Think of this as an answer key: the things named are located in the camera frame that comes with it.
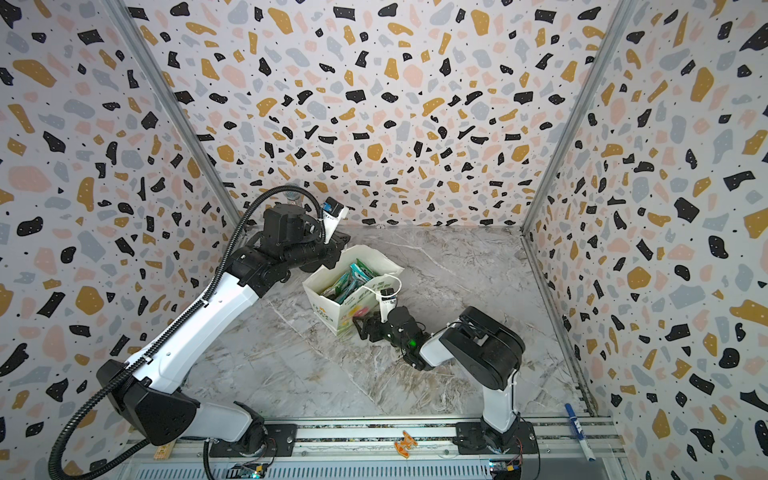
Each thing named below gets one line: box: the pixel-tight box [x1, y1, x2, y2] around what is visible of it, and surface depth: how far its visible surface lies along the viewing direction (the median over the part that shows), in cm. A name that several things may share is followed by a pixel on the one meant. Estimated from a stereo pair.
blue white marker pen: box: [564, 403, 596, 462], surface depth 76 cm
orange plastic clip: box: [394, 430, 418, 459], surface depth 75 cm
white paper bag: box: [303, 244, 405, 336], surface depth 81 cm
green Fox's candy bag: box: [321, 258, 381, 304], surface depth 91 cm
